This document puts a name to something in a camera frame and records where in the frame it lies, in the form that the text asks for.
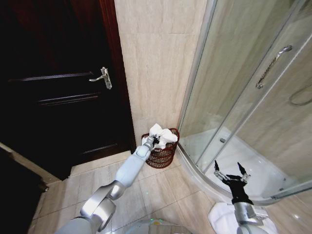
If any dark wooden door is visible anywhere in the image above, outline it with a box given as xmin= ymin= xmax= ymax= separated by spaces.
xmin=0 ymin=0 xmax=137 ymax=181

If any white towel on floor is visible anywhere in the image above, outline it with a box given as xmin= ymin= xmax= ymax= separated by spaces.
xmin=208 ymin=202 xmax=278 ymax=234

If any glass shower enclosure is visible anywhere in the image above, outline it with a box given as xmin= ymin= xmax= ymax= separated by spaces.
xmin=176 ymin=0 xmax=312 ymax=206

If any chrome shower hose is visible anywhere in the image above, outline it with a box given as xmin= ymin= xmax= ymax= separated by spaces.
xmin=289 ymin=85 xmax=312 ymax=106

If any dark cabinet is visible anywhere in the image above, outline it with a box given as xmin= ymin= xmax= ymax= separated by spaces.
xmin=0 ymin=145 xmax=49 ymax=234

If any red wicker hamper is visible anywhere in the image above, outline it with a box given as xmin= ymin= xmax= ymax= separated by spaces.
xmin=141 ymin=128 xmax=180 ymax=169

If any white towel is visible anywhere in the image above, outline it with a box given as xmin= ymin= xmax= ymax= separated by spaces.
xmin=208 ymin=202 xmax=278 ymax=234
xmin=148 ymin=123 xmax=178 ymax=150

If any silver door lever handle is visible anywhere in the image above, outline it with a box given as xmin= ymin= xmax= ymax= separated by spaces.
xmin=88 ymin=67 xmax=113 ymax=90

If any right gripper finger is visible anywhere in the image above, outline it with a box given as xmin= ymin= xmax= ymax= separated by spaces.
xmin=213 ymin=160 xmax=230 ymax=181
xmin=237 ymin=162 xmax=252 ymax=183

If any chrome shower door handle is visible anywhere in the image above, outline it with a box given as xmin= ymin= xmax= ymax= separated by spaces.
xmin=255 ymin=44 xmax=293 ymax=90

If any white shower tray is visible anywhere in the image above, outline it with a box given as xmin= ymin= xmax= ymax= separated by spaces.
xmin=181 ymin=127 xmax=301 ymax=198

